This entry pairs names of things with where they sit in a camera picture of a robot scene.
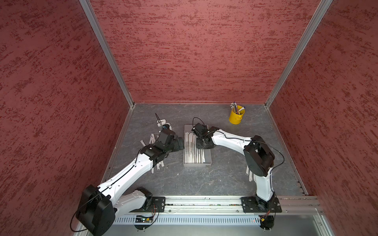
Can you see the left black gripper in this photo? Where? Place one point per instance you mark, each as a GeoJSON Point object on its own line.
{"type": "Point", "coordinates": [176, 147]}

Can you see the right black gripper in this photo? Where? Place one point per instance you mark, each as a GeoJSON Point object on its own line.
{"type": "Point", "coordinates": [199, 144]}

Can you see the translucent plastic storage box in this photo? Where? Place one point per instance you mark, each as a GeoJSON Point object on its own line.
{"type": "Point", "coordinates": [208, 158]}

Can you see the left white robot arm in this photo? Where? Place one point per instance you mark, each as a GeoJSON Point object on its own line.
{"type": "Point", "coordinates": [100, 205]}

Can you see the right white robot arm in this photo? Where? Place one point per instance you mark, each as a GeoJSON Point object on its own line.
{"type": "Point", "coordinates": [258, 154]}

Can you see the yellow pen holder cup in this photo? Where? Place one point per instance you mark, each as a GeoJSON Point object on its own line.
{"type": "Point", "coordinates": [236, 118]}

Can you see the pens in yellow cup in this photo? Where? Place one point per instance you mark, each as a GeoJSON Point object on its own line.
{"type": "Point", "coordinates": [236, 108]}

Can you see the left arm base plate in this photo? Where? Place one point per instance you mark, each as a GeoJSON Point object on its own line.
{"type": "Point", "coordinates": [152, 204]}

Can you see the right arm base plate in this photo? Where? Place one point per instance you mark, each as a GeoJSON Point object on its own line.
{"type": "Point", "coordinates": [255, 204]}

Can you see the aluminium front rail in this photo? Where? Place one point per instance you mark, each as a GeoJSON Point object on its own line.
{"type": "Point", "coordinates": [217, 205]}

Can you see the left aluminium corner post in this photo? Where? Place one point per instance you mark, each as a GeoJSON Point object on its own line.
{"type": "Point", "coordinates": [90, 14]}

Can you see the aluminium corner post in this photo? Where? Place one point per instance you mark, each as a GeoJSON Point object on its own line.
{"type": "Point", "coordinates": [90, 14]}
{"type": "Point", "coordinates": [300, 47]}

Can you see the right aluminium corner post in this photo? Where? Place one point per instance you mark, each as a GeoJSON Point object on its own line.
{"type": "Point", "coordinates": [300, 47]}

